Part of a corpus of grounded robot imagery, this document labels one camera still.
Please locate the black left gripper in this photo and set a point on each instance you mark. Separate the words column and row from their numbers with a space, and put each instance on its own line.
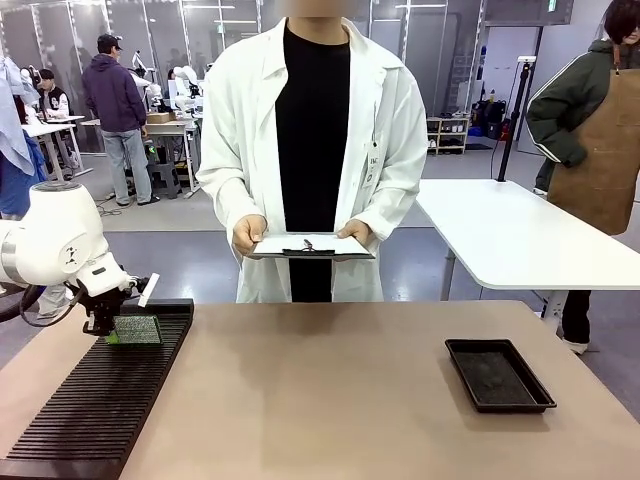
column 102, row 300

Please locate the green PCB board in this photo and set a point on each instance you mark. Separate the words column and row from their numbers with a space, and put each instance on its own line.
column 140, row 330

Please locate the clipboard with white paper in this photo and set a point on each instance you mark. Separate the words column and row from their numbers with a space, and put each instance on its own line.
column 312, row 246

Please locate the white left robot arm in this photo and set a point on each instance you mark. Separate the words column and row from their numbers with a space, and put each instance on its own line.
column 55, row 235

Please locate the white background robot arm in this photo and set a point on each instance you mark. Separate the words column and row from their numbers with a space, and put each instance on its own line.
column 187, row 87

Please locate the black slotted PCB rack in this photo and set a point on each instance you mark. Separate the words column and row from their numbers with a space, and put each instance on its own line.
column 90, row 395

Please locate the person's right hand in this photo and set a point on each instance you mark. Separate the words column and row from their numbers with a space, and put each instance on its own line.
column 247, row 235

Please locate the person's left hand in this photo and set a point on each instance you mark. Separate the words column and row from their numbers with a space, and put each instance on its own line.
column 356, row 231

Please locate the grey step stool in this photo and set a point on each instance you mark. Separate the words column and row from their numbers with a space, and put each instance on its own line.
column 162, row 177

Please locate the white desk with grey legs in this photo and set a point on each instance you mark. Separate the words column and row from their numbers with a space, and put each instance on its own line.
column 172, row 145

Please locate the white background desk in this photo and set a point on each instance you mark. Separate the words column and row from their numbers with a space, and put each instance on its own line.
column 50, row 135

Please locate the person in light blue shirt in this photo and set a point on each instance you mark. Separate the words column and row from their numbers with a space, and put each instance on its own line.
column 17, row 135

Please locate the cardboard box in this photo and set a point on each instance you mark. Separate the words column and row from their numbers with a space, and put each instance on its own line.
column 160, row 117

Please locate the person in purple hoodie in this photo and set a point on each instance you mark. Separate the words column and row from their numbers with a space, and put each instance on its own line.
column 117, row 110

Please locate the seated person in varsity jacket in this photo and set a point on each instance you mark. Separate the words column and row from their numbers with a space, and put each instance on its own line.
column 50, row 97

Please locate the person in white lab coat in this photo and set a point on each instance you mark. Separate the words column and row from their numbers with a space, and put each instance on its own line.
column 312, row 150

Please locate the black rectangular plastic tray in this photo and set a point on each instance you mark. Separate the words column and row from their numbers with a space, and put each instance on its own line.
column 497, row 377

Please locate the wooden shoe shelf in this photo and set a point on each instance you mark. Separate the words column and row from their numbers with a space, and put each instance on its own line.
column 448, row 134

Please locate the white side table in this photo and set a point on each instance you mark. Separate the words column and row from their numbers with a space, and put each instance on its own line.
column 520, row 235

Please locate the black tripod pole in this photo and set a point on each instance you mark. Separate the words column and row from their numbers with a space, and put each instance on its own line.
column 515, row 115

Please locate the person in brown apron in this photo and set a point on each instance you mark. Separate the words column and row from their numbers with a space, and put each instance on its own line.
column 595, row 135

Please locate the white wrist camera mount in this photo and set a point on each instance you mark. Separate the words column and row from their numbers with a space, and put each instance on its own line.
column 148, row 290

